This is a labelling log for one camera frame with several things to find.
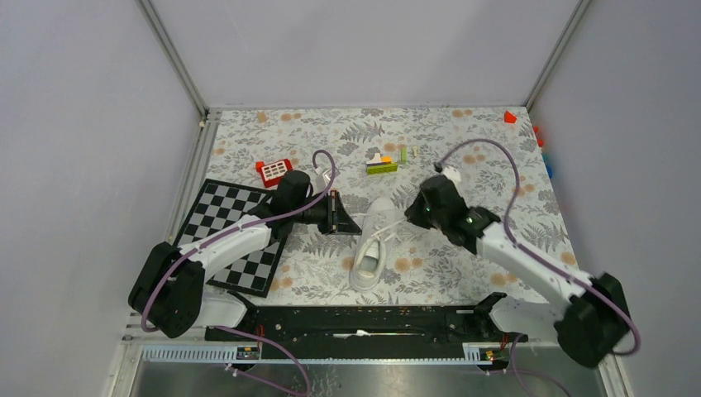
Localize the floral patterned table mat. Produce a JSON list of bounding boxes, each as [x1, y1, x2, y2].
[[206, 108, 577, 305]]

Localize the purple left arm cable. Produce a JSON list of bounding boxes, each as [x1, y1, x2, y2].
[[140, 149, 338, 397]]

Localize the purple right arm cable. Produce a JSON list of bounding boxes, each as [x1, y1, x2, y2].
[[433, 137, 641, 397]]

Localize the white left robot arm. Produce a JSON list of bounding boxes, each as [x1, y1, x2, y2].
[[128, 170, 362, 340]]

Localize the black white chessboard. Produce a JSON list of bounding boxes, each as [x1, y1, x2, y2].
[[174, 179, 286, 298]]

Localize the white sneaker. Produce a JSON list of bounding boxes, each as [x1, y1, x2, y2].
[[349, 197, 403, 292]]

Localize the green toy brick stack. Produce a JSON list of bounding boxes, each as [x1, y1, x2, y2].
[[365, 153, 398, 175]]

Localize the red white grid toy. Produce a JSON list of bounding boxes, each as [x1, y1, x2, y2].
[[255, 159, 293, 189]]

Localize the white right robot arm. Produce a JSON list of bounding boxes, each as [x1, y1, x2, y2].
[[405, 175, 633, 368]]

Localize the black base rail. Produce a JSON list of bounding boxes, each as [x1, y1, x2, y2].
[[205, 305, 517, 351]]

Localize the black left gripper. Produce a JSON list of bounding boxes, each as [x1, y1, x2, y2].
[[291, 190, 362, 235]]

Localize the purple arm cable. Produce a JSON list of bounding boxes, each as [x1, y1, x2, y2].
[[433, 137, 641, 397], [140, 149, 338, 397]]

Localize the blue toy piece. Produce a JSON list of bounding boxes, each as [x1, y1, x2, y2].
[[542, 154, 554, 179]]

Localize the grey slotted cable duct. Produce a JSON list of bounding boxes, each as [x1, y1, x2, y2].
[[141, 340, 508, 366]]

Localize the red triangular block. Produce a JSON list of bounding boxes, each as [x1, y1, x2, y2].
[[503, 111, 517, 124]]

